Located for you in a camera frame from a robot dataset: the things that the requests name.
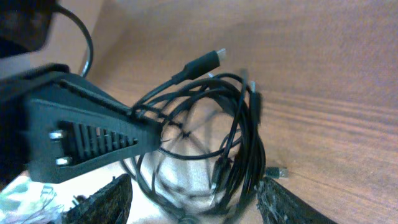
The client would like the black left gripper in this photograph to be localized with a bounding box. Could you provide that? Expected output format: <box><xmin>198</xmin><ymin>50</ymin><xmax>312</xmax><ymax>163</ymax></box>
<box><xmin>0</xmin><ymin>63</ymin><xmax>163</xmax><ymax>187</ymax></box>

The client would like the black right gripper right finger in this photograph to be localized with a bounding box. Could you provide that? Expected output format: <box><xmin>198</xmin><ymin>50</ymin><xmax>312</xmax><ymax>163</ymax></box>
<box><xmin>257</xmin><ymin>177</ymin><xmax>336</xmax><ymax>224</ymax></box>

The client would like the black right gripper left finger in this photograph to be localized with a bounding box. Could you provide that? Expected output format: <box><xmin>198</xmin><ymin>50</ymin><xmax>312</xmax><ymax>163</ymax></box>
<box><xmin>63</xmin><ymin>174</ymin><xmax>133</xmax><ymax>224</ymax></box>

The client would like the thin black USB cable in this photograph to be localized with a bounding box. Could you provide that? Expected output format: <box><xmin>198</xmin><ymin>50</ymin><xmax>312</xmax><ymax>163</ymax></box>
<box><xmin>119</xmin><ymin>68</ymin><xmax>289</xmax><ymax>224</ymax></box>

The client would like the black USB cable thick plug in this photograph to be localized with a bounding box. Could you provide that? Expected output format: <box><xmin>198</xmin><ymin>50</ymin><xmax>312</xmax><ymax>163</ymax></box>
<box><xmin>132</xmin><ymin>49</ymin><xmax>226</xmax><ymax>108</ymax></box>

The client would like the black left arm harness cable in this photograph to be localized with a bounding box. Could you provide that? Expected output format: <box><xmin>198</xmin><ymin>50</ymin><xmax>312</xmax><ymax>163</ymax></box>
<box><xmin>51</xmin><ymin>2</ymin><xmax>95</xmax><ymax>78</ymax></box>

